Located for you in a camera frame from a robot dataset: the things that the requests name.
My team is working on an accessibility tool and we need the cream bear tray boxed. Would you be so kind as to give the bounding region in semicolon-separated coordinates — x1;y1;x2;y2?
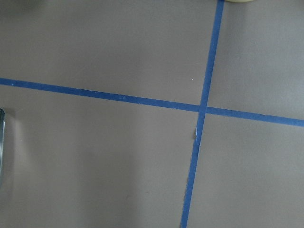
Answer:
225;0;253;3

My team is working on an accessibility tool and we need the steel ice scoop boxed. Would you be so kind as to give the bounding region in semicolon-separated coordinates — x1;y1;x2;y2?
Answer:
0;108;5;185

